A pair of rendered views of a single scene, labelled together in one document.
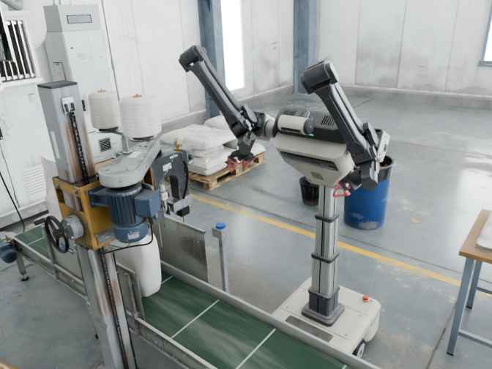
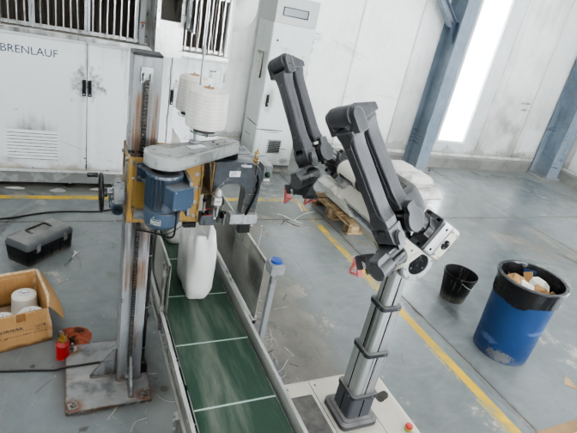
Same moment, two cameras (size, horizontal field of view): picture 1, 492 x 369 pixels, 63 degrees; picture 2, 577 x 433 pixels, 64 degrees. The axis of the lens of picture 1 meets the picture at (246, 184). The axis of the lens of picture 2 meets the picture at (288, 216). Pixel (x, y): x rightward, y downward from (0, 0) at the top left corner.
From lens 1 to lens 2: 0.67 m
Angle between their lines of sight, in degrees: 21
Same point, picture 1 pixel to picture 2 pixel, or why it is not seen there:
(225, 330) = (227, 368)
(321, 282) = (353, 376)
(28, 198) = not seen: hidden behind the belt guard
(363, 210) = (498, 334)
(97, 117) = (179, 98)
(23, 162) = (182, 133)
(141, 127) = (197, 118)
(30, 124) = not seen: hidden behind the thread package
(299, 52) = (557, 125)
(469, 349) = not seen: outside the picture
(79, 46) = (285, 40)
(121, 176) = (156, 159)
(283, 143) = (351, 196)
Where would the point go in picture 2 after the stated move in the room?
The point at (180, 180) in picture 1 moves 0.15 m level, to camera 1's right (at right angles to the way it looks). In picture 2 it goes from (247, 194) to (273, 204)
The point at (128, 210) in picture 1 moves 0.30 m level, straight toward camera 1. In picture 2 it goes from (158, 195) to (122, 224)
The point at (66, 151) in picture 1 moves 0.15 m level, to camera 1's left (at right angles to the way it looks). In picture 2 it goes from (131, 118) to (105, 109)
